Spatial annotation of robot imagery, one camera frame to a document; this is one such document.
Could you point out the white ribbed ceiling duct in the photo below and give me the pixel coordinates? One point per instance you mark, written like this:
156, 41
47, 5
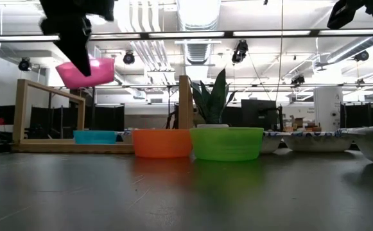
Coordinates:
199, 51

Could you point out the black partition panel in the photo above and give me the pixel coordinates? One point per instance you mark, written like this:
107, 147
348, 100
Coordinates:
366, 117
109, 117

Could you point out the black ceiling spotlight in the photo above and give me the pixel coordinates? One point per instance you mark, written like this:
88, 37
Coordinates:
361, 56
25, 65
128, 58
240, 51
298, 80

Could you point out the green plastic bowl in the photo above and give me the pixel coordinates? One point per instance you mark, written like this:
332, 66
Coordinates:
226, 144

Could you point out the black monitor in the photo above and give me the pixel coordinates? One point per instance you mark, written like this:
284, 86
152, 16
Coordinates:
258, 114

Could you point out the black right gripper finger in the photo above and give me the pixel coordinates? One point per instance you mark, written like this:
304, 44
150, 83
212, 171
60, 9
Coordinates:
341, 13

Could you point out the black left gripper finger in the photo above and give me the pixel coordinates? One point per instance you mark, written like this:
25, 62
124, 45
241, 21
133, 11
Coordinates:
77, 51

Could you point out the black aluminium rig frame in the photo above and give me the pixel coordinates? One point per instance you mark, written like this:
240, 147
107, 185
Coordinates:
144, 35

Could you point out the green snake plant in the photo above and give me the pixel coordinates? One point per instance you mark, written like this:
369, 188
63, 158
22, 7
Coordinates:
216, 102

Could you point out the white round column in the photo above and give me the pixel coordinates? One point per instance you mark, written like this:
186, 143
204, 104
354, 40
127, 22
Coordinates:
327, 109

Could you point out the orange plastic bowl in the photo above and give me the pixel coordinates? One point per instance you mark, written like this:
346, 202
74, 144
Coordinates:
162, 144

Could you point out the blue plastic bowl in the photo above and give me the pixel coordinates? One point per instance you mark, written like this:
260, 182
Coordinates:
94, 137

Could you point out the cardboard box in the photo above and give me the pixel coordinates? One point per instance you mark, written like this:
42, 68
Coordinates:
298, 122

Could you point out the white plant pot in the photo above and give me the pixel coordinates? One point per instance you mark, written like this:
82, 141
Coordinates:
212, 126

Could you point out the pink plastic bowl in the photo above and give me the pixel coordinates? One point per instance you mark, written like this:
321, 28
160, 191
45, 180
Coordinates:
102, 77

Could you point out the wooden slatted shelf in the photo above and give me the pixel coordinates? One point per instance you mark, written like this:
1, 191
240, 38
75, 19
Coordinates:
20, 112

